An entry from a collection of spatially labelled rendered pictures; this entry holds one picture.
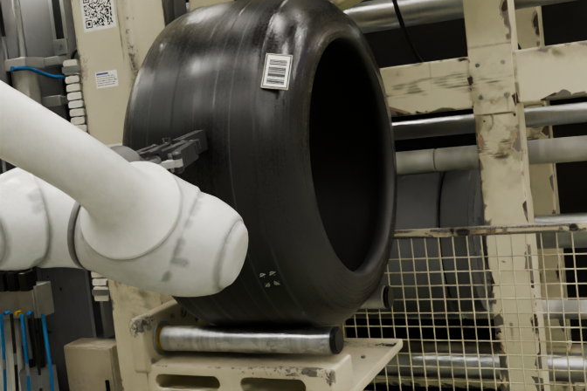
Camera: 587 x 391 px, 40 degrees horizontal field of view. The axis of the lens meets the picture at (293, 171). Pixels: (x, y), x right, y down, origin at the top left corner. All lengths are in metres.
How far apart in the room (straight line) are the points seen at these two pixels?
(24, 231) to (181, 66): 0.53
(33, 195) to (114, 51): 0.73
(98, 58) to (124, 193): 0.87
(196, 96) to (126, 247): 0.51
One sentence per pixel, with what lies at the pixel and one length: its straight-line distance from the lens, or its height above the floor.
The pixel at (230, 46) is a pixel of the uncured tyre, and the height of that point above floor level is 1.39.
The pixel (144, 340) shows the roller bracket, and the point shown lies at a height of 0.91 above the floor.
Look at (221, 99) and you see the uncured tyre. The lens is 1.21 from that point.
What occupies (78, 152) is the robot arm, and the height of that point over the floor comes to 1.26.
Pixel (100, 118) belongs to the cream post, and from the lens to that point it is 1.57.
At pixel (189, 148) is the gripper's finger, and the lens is 1.09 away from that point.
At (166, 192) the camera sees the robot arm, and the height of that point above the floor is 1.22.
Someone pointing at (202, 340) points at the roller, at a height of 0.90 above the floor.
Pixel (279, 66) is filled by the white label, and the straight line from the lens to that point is 1.21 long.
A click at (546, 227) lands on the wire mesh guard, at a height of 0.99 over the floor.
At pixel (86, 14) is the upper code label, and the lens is 1.59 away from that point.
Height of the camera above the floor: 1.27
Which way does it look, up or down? 4 degrees down
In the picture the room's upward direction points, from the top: 7 degrees counter-clockwise
